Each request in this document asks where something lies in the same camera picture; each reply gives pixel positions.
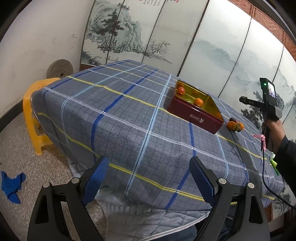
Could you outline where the person's right forearm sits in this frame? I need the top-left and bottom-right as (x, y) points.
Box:
(272, 135), (296, 186)

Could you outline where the round stone millstone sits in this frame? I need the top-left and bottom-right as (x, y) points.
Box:
(47, 60), (74, 79)

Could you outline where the pink ribbon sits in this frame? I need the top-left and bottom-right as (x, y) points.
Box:
(253, 134), (266, 151)

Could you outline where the blue cloth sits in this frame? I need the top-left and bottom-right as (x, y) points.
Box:
(1, 171), (26, 204)

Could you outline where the grey quilted blanket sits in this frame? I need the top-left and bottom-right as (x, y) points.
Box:
(69, 160), (214, 237)

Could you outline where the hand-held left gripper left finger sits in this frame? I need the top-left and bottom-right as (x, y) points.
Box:
(28, 156), (110, 241)

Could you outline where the green tissue packet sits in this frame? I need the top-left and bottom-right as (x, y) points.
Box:
(270, 158), (279, 176)

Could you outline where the yellow plastic stool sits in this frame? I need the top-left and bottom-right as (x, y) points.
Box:
(23, 77), (62, 156)

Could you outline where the dark red tin box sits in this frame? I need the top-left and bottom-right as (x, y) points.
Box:
(167, 79), (225, 135)

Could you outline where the black cable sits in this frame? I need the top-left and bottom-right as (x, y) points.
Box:
(261, 133), (296, 208)

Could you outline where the person's right hand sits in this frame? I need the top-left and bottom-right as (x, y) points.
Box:
(261, 119), (284, 154)

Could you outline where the landscape painted folding screen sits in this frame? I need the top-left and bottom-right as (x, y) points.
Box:
(80, 0), (296, 219)

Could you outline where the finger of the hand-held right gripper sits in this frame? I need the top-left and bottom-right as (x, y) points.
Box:
(239, 96), (265, 108)

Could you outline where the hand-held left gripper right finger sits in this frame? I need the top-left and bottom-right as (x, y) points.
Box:
(189, 157), (271, 241)

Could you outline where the blue plaid tablecloth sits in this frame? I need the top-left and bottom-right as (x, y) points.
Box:
(31, 60), (288, 210)

